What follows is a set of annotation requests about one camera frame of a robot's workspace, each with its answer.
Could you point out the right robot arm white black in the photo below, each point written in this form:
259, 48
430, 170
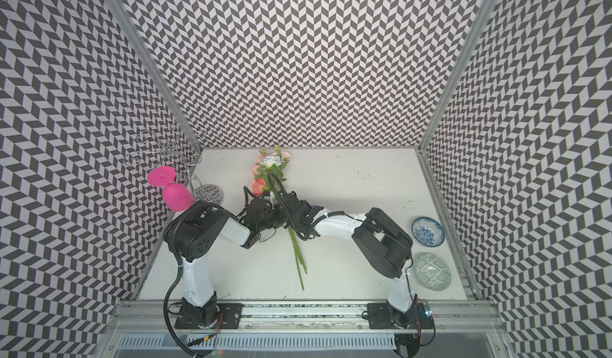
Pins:
383, 243

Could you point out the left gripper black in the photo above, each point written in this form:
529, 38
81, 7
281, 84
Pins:
281, 213

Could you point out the patterned round plate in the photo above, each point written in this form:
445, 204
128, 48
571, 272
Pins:
432, 272

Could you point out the pink wine glass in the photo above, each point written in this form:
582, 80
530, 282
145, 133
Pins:
175, 195

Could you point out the blue patterned bowl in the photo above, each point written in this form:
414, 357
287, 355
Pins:
428, 232

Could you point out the aluminium mounting rail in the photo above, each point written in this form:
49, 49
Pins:
292, 328

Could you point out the wire glass rack stand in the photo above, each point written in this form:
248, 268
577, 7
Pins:
182, 155

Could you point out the artificial rose bouquet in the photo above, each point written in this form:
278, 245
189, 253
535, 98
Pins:
270, 171

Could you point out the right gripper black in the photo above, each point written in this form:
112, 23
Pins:
292, 222

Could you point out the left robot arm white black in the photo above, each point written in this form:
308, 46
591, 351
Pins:
191, 236

